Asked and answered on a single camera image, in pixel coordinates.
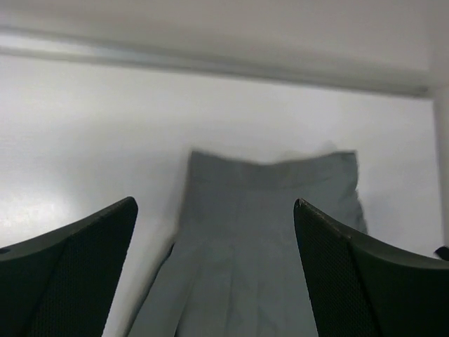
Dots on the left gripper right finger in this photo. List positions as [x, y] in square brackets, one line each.
[360, 286]

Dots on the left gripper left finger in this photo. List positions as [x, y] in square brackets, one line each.
[62, 283]

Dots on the grey pleated skirt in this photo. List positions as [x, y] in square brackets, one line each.
[235, 268]

